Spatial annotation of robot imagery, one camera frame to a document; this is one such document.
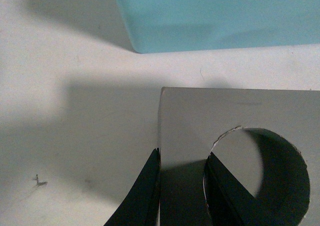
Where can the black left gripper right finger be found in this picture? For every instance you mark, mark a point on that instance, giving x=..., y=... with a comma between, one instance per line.
x=228, y=202

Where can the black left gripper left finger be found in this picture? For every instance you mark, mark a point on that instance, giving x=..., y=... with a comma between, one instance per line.
x=141, y=205

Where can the gray cube with round hole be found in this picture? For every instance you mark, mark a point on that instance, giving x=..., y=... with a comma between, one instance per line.
x=268, y=139

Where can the blue plastic box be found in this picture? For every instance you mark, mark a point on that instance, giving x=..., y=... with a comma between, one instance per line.
x=155, y=26

